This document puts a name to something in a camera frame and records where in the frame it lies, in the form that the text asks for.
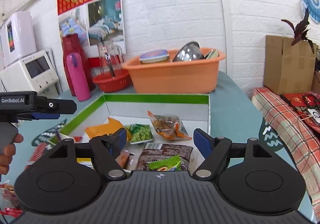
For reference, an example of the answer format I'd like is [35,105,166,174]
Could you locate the orange clear nut packet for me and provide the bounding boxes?
[148,111,192,140]

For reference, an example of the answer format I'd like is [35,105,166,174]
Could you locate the white water purifier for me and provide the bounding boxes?
[1,11,37,67]

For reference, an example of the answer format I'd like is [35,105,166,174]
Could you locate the orange snack packet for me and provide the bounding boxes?
[85,117,132,141]

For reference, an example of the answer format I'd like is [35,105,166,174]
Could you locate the green pea snack packet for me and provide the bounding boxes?
[125,124,153,144]

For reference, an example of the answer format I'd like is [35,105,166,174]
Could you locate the bedroom poster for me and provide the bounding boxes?
[58,0,126,58]

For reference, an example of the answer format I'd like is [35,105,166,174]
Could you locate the red plastic basket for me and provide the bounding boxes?
[93,69,131,93]

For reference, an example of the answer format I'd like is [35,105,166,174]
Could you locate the steel bowl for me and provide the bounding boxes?
[173,42,204,62]

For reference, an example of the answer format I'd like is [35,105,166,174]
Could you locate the dark purple plant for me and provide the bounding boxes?
[281,8,316,54]

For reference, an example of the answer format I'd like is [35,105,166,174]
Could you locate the red printed snack bag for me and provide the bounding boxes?
[1,182,23,218]

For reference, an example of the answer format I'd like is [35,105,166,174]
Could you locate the person's left hand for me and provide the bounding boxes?
[0,133,23,175]

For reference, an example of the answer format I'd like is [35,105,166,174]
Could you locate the green cardboard box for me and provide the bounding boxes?
[59,94,211,147]

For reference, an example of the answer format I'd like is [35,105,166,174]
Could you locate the white screen appliance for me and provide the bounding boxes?
[1,50,59,98]

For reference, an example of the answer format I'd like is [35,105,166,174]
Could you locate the blue lidded container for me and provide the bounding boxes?
[139,49,170,64]

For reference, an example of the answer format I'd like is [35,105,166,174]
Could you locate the red thermos jug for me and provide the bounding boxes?
[62,33,95,97]

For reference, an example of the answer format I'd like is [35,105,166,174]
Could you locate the clear glass pitcher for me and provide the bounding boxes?
[98,41,124,78]

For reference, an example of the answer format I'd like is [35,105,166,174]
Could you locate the plaid cushion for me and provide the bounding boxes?
[252,87,319,222]

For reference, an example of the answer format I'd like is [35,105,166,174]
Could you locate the pink thermos bottle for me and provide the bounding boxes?
[66,52,91,101]

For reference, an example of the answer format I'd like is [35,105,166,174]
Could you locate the orange plastic basin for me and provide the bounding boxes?
[121,50,226,94]

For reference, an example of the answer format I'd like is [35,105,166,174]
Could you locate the brown clear snack packet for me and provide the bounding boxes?
[136,143,193,171]

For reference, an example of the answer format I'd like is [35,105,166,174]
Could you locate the brown cardboard box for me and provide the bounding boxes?
[263,35,317,95]

